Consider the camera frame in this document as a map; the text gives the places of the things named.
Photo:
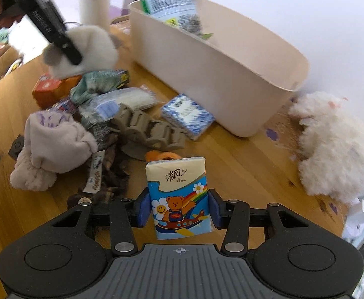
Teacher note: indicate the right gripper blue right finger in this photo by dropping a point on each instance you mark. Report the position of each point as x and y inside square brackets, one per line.
[233, 216]

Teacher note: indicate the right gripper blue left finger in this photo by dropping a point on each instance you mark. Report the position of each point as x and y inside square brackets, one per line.
[126, 214]

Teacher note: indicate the bear print tissue pack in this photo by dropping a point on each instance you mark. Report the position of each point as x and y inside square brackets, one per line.
[179, 197]

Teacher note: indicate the beige purple knit sock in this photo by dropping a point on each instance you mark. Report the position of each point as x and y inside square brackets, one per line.
[54, 143]

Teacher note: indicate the orange bear print box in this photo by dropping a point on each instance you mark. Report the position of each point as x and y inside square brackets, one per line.
[49, 90]

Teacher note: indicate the blue white tissue pack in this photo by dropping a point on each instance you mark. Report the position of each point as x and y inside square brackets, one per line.
[189, 116]

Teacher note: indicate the clear bag of cotton swabs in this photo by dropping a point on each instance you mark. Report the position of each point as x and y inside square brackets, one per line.
[103, 107]

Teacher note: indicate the green plaid scrunchie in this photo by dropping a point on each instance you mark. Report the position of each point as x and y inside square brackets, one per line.
[95, 83]

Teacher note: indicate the silver green chip bag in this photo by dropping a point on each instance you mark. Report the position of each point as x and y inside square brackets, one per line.
[181, 14]

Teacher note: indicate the white thermos bottle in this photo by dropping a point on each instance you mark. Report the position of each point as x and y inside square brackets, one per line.
[95, 13]

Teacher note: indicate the purple flower placemat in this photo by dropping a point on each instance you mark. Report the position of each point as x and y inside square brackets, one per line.
[281, 134]

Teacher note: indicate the white fluffy plush toy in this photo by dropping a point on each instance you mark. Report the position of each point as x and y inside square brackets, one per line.
[331, 146]

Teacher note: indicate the beige plastic storage bin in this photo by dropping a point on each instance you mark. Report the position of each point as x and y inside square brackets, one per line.
[243, 74]

